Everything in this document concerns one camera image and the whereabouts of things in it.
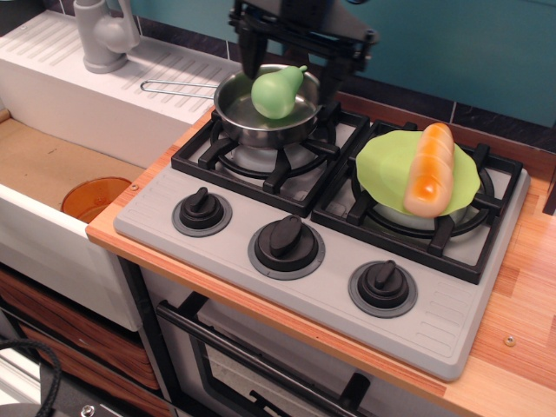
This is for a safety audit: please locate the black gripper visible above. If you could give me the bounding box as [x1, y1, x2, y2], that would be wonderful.
[229, 1, 379, 106]

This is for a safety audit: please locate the green toy pear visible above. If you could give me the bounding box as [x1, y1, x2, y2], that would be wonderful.
[251, 65, 308, 120]

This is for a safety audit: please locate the toy bread loaf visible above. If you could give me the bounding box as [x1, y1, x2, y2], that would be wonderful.
[403, 122, 455, 218]

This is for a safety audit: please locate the stainless steel pan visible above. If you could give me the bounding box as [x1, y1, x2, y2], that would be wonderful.
[140, 64, 322, 149]

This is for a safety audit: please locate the lime green plate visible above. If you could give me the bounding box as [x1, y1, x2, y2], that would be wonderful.
[355, 130, 481, 215]

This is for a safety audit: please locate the left black stove knob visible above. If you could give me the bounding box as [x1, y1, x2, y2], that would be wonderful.
[172, 187, 233, 238]

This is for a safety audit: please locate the black stove knob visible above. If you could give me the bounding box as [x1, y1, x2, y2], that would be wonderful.
[172, 187, 233, 238]
[248, 215, 326, 281]
[348, 260, 418, 319]

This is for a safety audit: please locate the middle black stove knob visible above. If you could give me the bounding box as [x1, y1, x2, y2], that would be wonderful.
[248, 215, 326, 281]

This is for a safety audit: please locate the right black stove knob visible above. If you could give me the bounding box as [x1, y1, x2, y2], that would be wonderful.
[348, 260, 418, 319]

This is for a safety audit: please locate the grey toy stove top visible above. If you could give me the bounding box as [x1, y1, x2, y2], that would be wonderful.
[113, 108, 532, 383]

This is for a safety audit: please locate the left black burner grate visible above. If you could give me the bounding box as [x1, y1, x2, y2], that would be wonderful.
[171, 103, 370, 217]

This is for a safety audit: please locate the black burner grate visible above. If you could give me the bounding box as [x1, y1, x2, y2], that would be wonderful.
[312, 121, 529, 284]
[171, 103, 370, 217]

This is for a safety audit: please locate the right black burner grate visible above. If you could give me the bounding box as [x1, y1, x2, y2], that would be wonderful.
[312, 121, 529, 284]

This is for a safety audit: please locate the grey toy faucet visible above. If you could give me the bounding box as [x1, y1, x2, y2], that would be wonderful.
[73, 0, 140, 74]

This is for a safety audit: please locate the white toy sink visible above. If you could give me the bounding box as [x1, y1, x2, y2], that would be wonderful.
[1, 11, 239, 331]

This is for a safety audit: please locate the orange sink drain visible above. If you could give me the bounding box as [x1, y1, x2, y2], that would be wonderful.
[61, 176, 131, 223]

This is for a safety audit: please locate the wooden drawer cabinet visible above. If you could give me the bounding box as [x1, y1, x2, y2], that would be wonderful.
[1, 265, 171, 416]

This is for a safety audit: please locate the oven door with handle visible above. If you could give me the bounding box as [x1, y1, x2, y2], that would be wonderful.
[156, 291, 457, 417]

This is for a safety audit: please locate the black cable bottom left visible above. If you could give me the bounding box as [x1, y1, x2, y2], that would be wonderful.
[0, 338, 62, 417]

